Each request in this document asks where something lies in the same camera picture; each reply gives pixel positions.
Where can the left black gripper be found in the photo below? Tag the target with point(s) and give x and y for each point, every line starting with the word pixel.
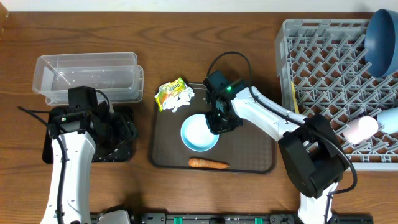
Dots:
pixel 124 126

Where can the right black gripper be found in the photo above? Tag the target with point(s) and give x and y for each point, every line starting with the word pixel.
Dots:
pixel 217 127

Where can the light blue rice bowl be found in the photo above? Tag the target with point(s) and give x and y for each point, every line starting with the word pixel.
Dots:
pixel 196 135

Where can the white tissue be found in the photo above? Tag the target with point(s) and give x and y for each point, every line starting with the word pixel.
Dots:
pixel 182 99

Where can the orange carrot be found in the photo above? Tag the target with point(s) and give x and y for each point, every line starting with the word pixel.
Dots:
pixel 204 163

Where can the yellow green snack wrapper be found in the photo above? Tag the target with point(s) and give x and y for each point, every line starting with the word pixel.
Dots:
pixel 168 94

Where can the yellow plastic spoon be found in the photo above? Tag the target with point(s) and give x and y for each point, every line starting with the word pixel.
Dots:
pixel 296 108

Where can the pink cup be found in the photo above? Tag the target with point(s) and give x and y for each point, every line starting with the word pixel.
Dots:
pixel 360 129

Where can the light blue cup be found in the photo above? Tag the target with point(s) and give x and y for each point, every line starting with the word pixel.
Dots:
pixel 387 119

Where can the dark blue plate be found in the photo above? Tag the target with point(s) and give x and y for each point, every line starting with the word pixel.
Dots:
pixel 381 42

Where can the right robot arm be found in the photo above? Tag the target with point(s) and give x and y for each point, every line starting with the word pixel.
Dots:
pixel 313 157

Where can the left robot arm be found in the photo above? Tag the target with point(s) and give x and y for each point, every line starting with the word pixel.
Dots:
pixel 77 137

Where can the grey dishwasher rack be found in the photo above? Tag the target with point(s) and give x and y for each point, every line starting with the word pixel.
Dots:
pixel 325 59

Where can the black plastic tray bin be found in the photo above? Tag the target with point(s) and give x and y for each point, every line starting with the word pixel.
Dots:
pixel 122 153

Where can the brown serving tray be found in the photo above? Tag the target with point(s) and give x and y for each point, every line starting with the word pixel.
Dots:
pixel 247 149

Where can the clear plastic bin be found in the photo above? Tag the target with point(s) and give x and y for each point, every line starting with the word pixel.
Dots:
pixel 116 74

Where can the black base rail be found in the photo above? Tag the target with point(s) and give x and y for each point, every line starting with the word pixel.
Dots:
pixel 162 217

